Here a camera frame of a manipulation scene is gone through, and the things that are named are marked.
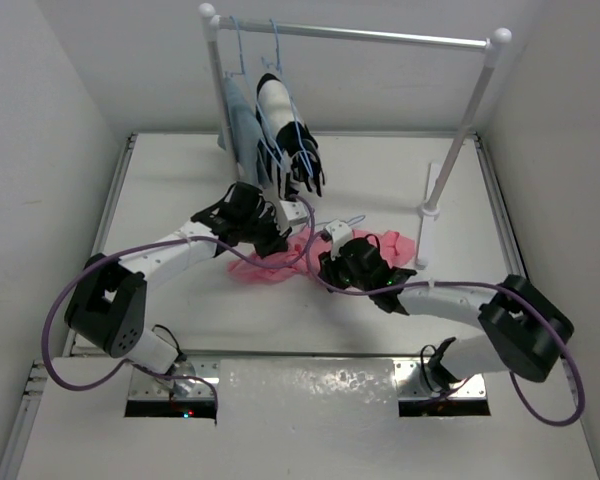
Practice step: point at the light blue hanging garment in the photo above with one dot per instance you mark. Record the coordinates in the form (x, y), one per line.
(251, 150)

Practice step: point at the black and white hanging garment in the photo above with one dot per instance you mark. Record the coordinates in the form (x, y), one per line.
(287, 187)

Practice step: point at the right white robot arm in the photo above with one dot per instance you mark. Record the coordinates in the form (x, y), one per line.
(518, 323)

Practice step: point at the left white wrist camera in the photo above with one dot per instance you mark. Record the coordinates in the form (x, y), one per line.
(291, 214)

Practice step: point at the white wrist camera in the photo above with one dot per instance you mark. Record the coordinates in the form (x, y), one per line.
(339, 233)
(291, 214)

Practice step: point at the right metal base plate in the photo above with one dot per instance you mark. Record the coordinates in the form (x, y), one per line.
(411, 386)

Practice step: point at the blue wire hanger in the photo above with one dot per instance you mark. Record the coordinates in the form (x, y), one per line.
(351, 222)

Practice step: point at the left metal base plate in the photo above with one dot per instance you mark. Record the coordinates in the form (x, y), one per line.
(144, 387)

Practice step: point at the blue hanger with striped garment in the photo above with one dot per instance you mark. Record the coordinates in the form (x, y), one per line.
(280, 60)

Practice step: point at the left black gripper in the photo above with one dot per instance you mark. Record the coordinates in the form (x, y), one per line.
(277, 241)

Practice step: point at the metal base plate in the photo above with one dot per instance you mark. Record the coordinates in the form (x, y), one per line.
(144, 387)
(411, 386)

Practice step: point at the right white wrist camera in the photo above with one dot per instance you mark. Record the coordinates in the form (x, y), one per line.
(339, 233)

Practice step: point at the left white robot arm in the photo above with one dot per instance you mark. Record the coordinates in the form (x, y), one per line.
(108, 306)

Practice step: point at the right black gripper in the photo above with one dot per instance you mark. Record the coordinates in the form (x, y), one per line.
(329, 267)

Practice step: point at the white clothes rack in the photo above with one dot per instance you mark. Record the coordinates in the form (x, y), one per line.
(438, 174)

